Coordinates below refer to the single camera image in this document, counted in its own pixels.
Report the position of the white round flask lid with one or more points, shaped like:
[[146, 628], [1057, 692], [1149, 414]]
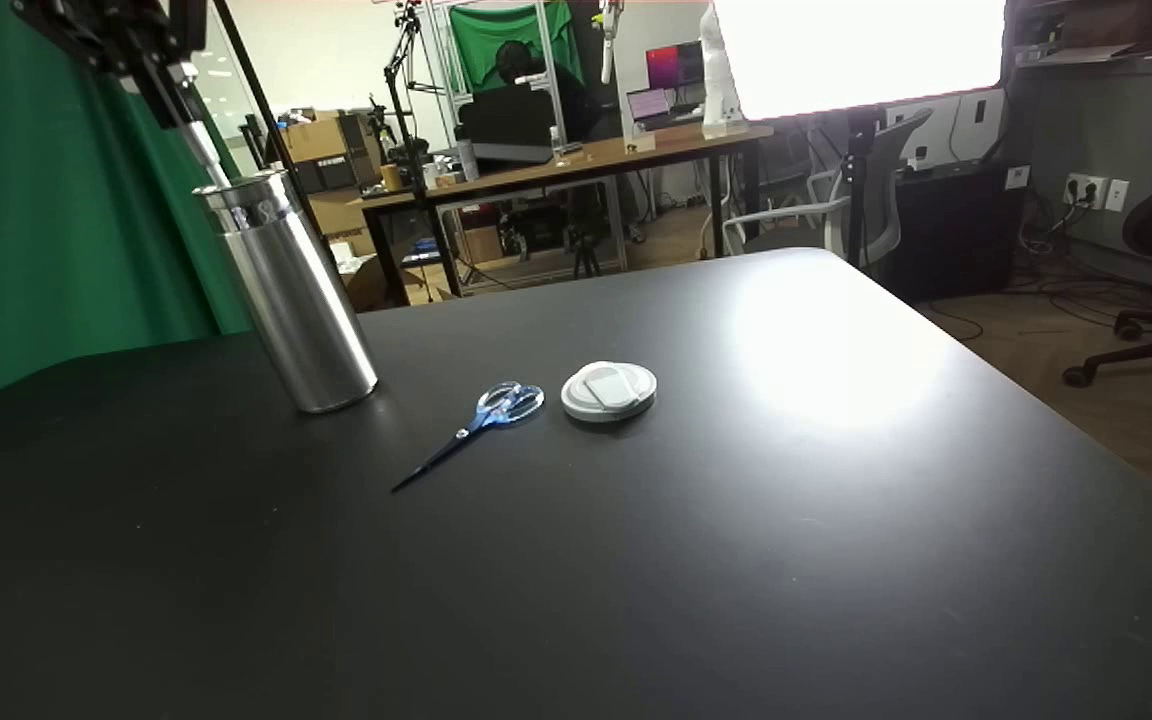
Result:
[[607, 393]]

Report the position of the white bottle brush handle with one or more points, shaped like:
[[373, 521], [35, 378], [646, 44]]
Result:
[[189, 116]]

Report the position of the wooden desk in background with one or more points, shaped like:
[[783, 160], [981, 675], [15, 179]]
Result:
[[570, 169]]

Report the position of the green backdrop curtain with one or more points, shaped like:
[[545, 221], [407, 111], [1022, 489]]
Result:
[[102, 239]]

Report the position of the stainless steel thermos flask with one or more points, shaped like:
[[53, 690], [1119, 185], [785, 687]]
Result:
[[293, 294]]

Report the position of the bright softbox light panel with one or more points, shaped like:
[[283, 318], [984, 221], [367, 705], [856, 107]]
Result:
[[798, 56]]

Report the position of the black cabinet under window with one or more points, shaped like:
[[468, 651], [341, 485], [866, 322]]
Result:
[[957, 235]]

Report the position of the blue handled scissors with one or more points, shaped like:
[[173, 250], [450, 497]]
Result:
[[500, 406]]

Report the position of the seated person in background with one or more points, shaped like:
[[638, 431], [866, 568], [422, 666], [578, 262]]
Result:
[[527, 100]]

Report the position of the computer monitor in background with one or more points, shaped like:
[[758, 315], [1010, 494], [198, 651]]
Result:
[[673, 67]]

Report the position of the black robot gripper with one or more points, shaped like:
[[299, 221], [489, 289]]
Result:
[[140, 40]]

